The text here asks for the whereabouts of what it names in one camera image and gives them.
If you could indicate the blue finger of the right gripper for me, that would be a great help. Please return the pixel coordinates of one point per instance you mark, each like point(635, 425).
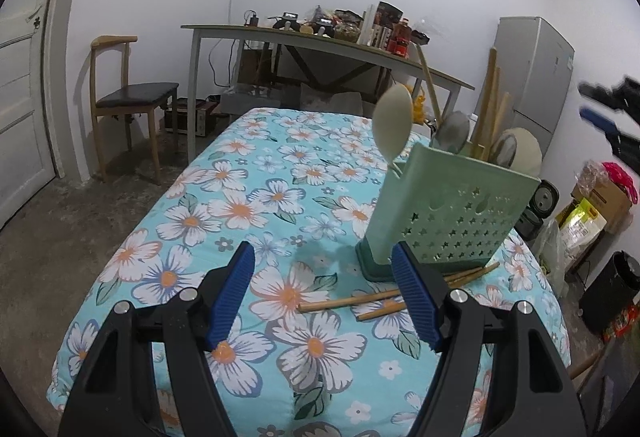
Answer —
point(599, 121)

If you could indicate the floral blue quilt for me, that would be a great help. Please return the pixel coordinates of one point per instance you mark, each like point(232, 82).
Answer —
point(301, 188)

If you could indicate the yellow snack bag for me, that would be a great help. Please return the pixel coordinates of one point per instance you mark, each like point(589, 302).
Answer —
point(581, 226)

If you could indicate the yellow plastic bag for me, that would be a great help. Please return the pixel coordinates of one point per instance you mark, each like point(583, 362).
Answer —
point(419, 109)

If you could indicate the wooden chair black seat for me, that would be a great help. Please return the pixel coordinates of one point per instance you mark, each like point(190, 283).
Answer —
point(144, 98)

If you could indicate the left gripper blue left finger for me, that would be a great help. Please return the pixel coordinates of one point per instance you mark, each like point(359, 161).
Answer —
point(232, 286)

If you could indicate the black rice cooker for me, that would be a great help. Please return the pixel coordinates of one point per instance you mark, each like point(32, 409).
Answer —
point(539, 208)

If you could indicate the red bottle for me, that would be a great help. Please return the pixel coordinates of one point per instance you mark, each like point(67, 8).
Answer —
point(400, 39)

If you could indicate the silver refrigerator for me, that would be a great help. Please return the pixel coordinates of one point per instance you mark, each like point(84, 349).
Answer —
point(536, 64)

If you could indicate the large steel spoon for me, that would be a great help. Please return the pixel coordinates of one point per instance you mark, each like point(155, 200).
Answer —
point(452, 134)

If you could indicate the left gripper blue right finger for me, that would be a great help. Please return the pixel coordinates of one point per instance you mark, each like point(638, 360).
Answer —
point(422, 306)

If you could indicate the grey wooden desk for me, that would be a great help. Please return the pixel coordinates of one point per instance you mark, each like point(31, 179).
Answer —
point(287, 38)

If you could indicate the white panel door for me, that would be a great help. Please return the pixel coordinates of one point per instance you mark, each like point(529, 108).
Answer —
point(26, 164)

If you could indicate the green perforated utensil holder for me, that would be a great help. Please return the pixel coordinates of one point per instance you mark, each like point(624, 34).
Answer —
point(454, 212)

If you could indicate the cardboard box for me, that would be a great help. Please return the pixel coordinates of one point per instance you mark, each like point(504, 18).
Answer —
point(611, 202)

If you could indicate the green glass jar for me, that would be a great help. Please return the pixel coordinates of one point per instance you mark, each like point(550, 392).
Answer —
point(347, 31)

